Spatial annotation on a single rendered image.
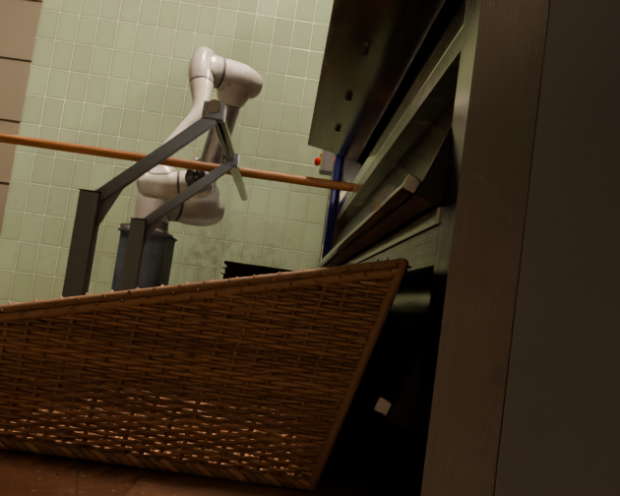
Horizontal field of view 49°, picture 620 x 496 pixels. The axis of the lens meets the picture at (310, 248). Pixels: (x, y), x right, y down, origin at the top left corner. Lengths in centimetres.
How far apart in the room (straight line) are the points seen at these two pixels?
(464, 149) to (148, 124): 300
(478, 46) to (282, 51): 296
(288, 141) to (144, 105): 76
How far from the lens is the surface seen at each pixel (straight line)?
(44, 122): 379
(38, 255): 369
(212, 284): 79
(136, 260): 191
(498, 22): 81
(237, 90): 300
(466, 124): 76
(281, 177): 228
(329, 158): 321
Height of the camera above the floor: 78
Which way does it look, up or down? 5 degrees up
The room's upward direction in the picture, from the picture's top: 8 degrees clockwise
